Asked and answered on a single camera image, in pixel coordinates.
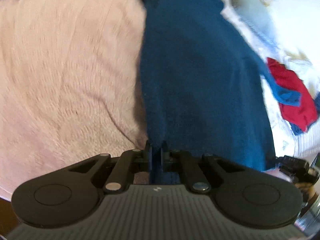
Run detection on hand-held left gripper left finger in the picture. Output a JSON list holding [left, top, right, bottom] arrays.
[[67, 140, 153, 194]]

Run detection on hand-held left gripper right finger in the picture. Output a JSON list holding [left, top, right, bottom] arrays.
[[161, 141, 242, 194]]

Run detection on blue fleece sweater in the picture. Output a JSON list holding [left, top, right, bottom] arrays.
[[0, 0, 302, 185]]

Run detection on red garment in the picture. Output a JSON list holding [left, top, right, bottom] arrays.
[[266, 57, 319, 133]]

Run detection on herringbone striped bedspread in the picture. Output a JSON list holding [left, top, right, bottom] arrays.
[[0, 0, 320, 200]]

